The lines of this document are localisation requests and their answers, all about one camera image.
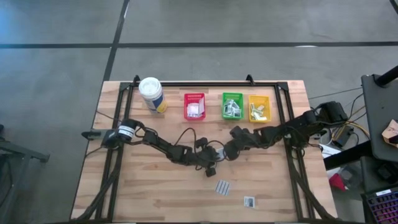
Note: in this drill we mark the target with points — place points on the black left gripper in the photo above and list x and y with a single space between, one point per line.
208 155

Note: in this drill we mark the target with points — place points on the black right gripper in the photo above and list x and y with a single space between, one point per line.
239 141

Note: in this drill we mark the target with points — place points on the white packet with blue label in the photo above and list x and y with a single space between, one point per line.
233 110
249 201
220 153

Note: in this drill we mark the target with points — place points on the white packet with grey print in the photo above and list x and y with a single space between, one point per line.
228 104

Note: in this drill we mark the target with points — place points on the white packet with green print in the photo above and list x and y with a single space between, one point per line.
260 113

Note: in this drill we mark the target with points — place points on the large plain white gauze packet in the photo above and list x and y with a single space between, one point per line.
192 109

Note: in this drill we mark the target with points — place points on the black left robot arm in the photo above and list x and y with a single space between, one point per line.
161 144

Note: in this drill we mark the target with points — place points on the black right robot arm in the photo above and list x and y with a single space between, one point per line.
289 127

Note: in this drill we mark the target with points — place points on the wide blue striped bandage packet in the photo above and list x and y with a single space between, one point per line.
223 187

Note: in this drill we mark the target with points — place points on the green plastic basket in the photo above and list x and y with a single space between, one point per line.
225 96

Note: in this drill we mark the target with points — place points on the red plastic basket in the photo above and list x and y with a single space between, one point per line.
186 98

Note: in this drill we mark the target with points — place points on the yellow plastic basket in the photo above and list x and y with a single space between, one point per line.
267 100

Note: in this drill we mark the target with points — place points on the white blue yellow wipes canister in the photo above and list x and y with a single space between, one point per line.
152 95

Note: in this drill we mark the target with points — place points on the white paper sheet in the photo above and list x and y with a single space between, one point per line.
329 151

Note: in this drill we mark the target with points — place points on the red floor object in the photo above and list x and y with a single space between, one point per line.
337 183

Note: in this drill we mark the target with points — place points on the black desk leg bar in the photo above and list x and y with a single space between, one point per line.
348 155

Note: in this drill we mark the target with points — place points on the dark bulky floor object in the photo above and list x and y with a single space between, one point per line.
381 174

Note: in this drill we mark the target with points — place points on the dark grey desk top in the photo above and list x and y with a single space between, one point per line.
381 112

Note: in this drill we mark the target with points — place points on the brown cardboard piece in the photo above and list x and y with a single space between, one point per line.
391 132

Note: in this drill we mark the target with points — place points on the black backlit keyboard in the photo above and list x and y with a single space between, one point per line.
384 207

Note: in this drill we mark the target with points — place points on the black round pole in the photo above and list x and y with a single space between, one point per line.
387 77

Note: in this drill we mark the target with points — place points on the black metal stand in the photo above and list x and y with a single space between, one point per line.
21 152

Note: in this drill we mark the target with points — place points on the black frame side rail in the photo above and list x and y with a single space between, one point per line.
129 99
278 99

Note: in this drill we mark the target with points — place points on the black frame foot bracket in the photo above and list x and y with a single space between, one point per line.
249 79
136 79

